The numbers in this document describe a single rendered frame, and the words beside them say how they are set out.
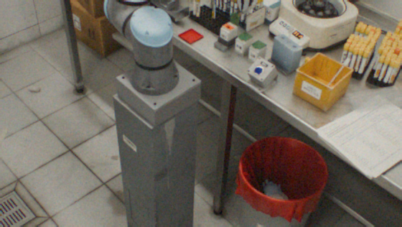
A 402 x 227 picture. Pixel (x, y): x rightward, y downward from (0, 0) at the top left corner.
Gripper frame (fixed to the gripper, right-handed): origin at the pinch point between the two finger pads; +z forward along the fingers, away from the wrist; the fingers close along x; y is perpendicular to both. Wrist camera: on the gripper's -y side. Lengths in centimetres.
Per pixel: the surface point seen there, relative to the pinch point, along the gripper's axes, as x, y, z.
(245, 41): -8.7, -7.0, 5.0
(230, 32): -2.1, -7.9, 4.5
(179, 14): 21.1, -11.8, 6.8
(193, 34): 12.6, -12.0, 11.1
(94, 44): 132, 13, 93
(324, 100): -45.1, -8.5, 6.8
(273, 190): -28, 1, 76
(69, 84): 114, -16, 99
